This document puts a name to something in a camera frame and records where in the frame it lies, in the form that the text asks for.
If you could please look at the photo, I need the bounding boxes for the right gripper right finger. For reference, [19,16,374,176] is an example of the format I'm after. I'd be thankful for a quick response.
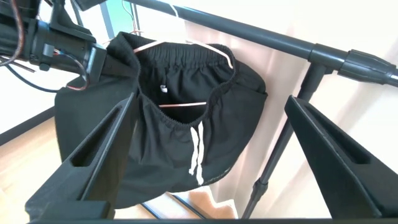
[284,95,398,218]

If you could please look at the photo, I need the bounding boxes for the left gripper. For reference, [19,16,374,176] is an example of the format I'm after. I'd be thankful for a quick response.
[29,1,108,84]

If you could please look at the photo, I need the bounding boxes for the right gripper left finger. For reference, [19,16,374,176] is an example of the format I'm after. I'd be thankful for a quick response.
[24,92,141,220]

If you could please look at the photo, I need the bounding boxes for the black garment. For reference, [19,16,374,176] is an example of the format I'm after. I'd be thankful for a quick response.
[54,31,269,210]

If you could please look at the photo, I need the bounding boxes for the black clothes rack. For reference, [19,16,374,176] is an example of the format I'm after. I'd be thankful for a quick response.
[124,0,398,219]

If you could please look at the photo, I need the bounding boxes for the beige curtain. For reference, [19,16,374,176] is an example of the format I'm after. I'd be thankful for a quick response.
[174,0,398,218]

